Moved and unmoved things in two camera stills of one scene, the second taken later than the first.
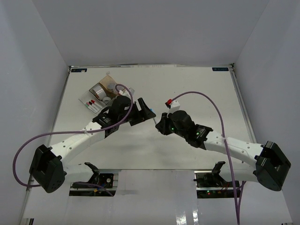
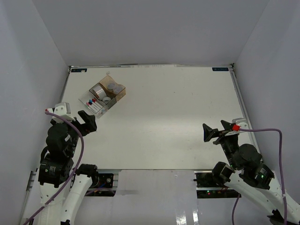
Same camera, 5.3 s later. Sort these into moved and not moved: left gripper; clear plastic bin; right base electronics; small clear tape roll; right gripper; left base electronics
Moved: right gripper; left gripper
Not moved: small clear tape roll; clear plastic bin; left base electronics; right base electronics
